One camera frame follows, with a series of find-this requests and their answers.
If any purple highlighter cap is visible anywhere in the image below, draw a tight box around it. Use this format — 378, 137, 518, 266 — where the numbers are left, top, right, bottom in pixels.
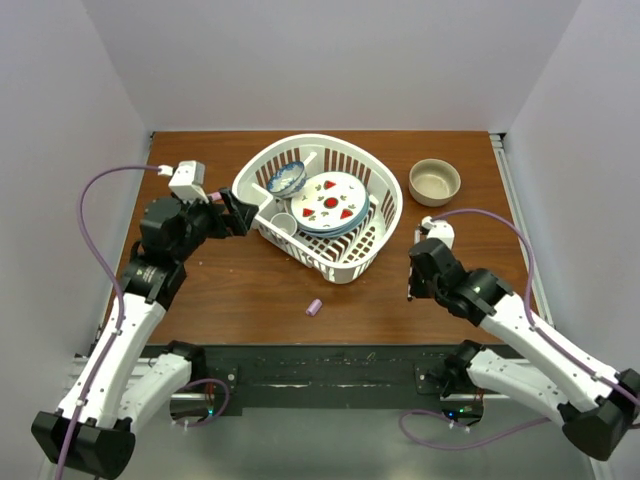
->
306, 299, 323, 317

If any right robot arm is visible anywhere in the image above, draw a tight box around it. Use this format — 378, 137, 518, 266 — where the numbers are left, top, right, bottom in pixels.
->
409, 238, 639, 461

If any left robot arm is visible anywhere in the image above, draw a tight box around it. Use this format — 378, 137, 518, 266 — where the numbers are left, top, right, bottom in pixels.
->
31, 188, 259, 479

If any small white cup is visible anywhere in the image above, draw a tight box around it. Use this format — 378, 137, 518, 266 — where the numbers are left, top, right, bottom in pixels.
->
270, 212, 298, 236

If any blue white patterned bowl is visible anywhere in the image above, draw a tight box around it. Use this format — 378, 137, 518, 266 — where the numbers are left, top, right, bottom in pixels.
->
266, 161, 307, 199

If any white plastic dish basket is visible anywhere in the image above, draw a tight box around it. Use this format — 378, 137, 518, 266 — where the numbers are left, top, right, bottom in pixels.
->
232, 133, 403, 284

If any beige ceramic bowl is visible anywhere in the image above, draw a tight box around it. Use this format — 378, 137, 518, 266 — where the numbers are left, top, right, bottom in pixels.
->
409, 158, 461, 207

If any watermelon pattern plate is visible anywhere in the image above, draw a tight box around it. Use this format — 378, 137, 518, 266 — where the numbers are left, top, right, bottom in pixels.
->
289, 171, 369, 232

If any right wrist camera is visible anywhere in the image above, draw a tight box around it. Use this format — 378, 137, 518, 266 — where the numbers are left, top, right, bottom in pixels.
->
418, 216, 455, 249

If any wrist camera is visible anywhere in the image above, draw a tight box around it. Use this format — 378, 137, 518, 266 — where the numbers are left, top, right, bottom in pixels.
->
418, 216, 455, 249
158, 160, 208, 203

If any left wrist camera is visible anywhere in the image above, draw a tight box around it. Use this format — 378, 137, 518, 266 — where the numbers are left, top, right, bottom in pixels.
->
158, 160, 208, 203

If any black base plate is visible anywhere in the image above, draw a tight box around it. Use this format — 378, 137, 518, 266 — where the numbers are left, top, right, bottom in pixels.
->
203, 345, 458, 416

